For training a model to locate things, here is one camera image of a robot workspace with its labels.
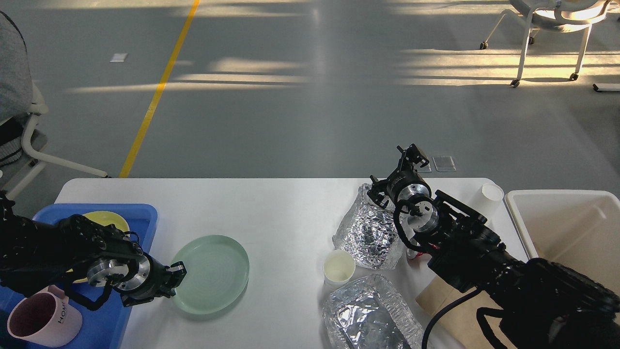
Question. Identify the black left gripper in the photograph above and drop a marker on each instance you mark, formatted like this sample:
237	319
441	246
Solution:
149	279

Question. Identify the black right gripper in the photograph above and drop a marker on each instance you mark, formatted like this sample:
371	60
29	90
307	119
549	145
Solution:
404	183

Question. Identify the light green plate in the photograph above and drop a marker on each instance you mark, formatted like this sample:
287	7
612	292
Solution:
217	272

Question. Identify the pink mug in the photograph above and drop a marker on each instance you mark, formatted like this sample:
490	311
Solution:
47	318

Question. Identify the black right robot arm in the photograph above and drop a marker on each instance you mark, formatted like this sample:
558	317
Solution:
541	304

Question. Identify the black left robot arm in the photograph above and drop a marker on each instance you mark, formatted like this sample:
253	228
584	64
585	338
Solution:
87	259

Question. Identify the clear floor plate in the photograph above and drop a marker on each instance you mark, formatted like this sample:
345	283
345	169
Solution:
444	163

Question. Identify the crumpled foil upper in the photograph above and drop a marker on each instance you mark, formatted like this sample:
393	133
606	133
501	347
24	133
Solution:
368	233

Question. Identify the blue plastic tray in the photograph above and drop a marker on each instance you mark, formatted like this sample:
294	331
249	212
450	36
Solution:
104	328

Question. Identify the yellow plate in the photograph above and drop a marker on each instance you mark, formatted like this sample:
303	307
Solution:
109	218

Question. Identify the translucent plastic cup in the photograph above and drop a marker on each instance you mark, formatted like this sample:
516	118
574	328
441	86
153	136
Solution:
486	200

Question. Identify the white paper cup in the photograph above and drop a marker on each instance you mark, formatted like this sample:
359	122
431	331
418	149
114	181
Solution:
338	268

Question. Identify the foil container lower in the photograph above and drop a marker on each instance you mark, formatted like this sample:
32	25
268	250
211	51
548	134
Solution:
369	313

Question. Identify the brown paper bag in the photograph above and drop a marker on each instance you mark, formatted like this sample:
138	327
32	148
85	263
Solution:
460	322

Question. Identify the white chair left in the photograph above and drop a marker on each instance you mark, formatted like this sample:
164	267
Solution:
41	160

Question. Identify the white plastic bin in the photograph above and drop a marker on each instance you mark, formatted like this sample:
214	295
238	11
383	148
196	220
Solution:
577	228

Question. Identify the white office chair right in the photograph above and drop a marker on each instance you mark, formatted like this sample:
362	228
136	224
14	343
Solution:
565	16

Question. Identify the white floor marker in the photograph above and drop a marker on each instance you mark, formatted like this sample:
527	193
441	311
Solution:
118	57

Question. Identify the person in grey sweater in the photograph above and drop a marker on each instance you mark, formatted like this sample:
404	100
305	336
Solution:
15	90

